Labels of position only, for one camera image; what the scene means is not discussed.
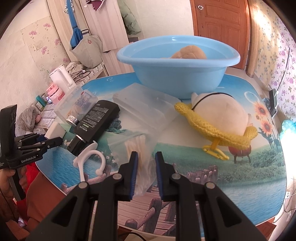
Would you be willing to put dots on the blue strap bag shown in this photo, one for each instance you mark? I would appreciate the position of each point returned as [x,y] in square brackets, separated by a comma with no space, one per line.
[77,34]

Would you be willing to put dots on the person's left hand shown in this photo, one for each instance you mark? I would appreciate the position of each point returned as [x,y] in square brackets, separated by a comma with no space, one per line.
[13,183]

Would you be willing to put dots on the clear plastic storage box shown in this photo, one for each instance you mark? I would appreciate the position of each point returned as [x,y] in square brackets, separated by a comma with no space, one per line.
[153,109]

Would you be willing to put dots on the white electric kettle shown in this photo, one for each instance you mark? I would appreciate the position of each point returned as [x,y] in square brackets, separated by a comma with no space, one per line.
[62,78]

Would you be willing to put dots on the white plastic hook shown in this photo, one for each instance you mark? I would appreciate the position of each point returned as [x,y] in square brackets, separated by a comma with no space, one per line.
[90,150]

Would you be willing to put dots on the light blue plastic basin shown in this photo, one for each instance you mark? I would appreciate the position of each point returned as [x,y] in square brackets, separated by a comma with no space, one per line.
[155,68]

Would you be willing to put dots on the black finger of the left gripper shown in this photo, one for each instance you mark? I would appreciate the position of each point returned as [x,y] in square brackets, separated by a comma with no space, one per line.
[50,143]
[39,138]

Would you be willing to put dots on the grey tote bag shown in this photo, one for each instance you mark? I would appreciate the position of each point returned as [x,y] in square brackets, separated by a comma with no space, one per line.
[89,51]

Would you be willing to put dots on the black tube bottle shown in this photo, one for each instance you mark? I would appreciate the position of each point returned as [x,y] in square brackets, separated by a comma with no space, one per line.
[93,125]

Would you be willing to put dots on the beige bread plush toy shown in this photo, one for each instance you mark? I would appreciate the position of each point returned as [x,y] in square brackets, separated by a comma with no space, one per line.
[189,52]

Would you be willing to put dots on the brown wooden door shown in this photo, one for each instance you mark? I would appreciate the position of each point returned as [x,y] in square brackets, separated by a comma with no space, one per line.
[227,21]

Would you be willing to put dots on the pink cup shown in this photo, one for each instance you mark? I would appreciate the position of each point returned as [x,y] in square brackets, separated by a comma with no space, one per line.
[55,93]

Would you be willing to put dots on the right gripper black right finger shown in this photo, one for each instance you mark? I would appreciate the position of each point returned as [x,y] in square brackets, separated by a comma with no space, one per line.
[202,210]

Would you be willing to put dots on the black phone stand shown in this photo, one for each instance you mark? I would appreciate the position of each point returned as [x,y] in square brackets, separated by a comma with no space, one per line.
[271,102]

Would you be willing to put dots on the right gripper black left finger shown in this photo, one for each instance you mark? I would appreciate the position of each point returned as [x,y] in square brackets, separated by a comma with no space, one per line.
[89,211]

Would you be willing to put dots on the white charger block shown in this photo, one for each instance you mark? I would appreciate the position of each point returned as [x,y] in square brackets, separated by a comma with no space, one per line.
[55,130]

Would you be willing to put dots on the clear plastic jar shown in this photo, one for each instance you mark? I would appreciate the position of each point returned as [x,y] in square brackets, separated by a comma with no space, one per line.
[75,105]

